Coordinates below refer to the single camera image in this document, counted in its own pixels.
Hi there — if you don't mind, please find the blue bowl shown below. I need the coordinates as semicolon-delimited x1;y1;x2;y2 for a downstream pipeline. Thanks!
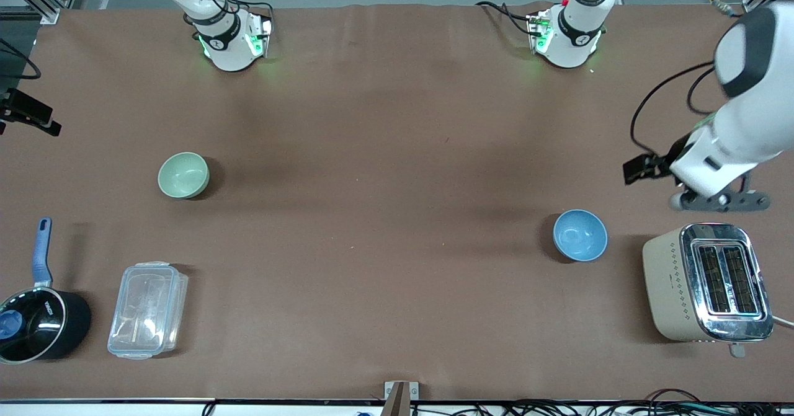
553;210;608;262

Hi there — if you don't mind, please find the green bowl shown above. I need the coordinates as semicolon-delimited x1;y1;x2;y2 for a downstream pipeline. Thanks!
158;152;210;199

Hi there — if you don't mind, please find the beige chrome toaster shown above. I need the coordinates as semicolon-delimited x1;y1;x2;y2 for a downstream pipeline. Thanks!
642;223;775;358

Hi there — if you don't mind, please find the left base connector plate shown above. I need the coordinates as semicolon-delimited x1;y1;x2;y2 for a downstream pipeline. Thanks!
527;10;554;54

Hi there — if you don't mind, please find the base connector plate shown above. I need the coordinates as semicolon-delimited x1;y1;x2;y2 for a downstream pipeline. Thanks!
247;14;274;58
527;10;554;54

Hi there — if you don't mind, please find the glass lid blue knob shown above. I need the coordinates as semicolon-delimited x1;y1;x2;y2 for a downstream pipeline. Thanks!
0;289;66;362

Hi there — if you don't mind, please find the clear plastic food container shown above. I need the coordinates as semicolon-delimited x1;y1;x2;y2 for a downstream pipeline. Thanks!
107;262;189;360

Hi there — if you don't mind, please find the right base connector plate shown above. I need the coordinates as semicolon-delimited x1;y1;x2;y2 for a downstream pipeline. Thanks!
247;14;274;58

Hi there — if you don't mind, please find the brown table cover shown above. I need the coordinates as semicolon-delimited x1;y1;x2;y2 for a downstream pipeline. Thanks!
0;4;794;402

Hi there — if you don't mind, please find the black saucepan blue handle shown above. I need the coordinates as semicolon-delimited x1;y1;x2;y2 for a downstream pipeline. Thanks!
0;218;92;365

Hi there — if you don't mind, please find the black left base cable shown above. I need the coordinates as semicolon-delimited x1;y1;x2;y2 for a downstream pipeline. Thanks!
476;1;537;35

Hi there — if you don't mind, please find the black cable bundle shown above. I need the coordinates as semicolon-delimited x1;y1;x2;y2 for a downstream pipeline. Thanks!
409;389;794;416

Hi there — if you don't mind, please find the metal bracket with post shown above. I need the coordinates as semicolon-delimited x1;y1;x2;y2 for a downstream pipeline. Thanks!
384;381;420;416

